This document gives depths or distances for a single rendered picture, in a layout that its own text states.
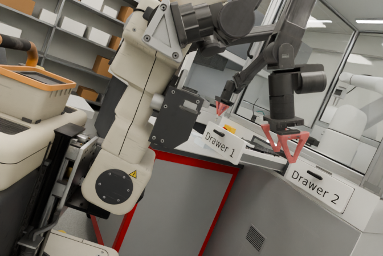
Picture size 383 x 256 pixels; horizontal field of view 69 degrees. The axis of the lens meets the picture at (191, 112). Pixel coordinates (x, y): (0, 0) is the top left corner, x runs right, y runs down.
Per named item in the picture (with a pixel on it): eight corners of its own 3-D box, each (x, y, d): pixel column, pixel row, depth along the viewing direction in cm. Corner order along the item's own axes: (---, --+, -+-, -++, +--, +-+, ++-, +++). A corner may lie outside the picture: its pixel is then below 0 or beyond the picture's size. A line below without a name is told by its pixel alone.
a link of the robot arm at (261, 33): (298, 11, 115) (308, 31, 112) (283, 32, 128) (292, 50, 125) (195, 24, 105) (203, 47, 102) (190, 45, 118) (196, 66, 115)
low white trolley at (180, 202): (97, 288, 133) (155, 143, 126) (79, 212, 185) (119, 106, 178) (194, 280, 165) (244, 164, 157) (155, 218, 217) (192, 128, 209)
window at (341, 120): (366, 175, 110) (482, -65, 100) (234, 113, 181) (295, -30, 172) (366, 176, 110) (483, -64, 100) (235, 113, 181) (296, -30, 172)
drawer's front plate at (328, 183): (340, 213, 110) (352, 188, 109) (285, 178, 134) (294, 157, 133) (342, 213, 111) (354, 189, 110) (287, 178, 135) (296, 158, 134)
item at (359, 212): (363, 232, 104) (380, 197, 102) (214, 135, 189) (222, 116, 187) (443, 238, 155) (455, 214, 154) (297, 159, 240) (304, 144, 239)
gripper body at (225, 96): (220, 100, 166) (225, 89, 165) (233, 106, 159) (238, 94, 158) (214, 98, 162) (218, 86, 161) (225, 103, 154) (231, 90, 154)
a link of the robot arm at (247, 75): (278, 25, 122) (287, 46, 119) (288, 25, 124) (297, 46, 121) (231, 74, 159) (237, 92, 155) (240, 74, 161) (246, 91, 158)
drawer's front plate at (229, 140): (234, 165, 119) (244, 141, 118) (200, 139, 143) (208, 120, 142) (237, 165, 120) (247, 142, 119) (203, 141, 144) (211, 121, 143)
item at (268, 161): (236, 161, 121) (241, 147, 121) (206, 139, 143) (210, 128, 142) (292, 174, 143) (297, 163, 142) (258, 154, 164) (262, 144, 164)
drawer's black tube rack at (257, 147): (243, 159, 129) (249, 146, 128) (222, 145, 144) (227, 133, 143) (274, 167, 141) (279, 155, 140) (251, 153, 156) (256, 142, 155)
